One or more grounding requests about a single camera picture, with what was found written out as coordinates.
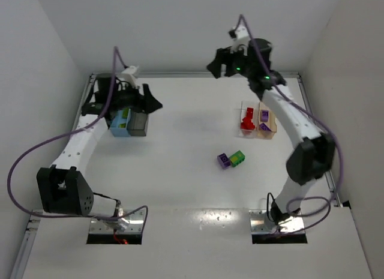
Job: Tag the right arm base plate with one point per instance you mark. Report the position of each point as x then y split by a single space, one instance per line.
262 225

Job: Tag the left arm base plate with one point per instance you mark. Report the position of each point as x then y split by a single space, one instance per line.
130 225

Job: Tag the small purple lego piece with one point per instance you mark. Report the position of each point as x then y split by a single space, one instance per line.
264 127

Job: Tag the dark grey container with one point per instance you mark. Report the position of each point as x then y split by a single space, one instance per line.
138 124

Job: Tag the purple lego in container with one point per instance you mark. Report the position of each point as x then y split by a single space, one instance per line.
264 115

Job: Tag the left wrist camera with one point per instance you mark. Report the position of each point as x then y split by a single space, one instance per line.
130 74

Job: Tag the light blue container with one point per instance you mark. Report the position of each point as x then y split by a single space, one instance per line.
115 130

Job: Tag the red rounded lego brick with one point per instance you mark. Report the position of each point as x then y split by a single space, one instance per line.
247 124

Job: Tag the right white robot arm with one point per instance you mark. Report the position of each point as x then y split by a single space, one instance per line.
313 150

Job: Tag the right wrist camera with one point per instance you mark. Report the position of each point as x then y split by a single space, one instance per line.
240 38

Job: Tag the wooden container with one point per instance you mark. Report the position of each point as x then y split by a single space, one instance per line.
271 123

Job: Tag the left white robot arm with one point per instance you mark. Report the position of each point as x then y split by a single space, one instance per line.
63 188

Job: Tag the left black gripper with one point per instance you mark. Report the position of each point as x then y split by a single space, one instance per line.
143 96

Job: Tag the purple lego brick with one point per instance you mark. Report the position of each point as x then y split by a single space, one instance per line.
223 161

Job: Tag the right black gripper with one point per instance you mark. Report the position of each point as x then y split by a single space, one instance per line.
224 59

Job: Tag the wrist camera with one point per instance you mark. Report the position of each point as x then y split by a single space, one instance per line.
240 38
130 74

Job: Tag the lime green lego brick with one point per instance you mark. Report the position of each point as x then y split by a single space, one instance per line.
124 113

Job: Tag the clear plastic container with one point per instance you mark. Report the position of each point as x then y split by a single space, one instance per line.
248 134

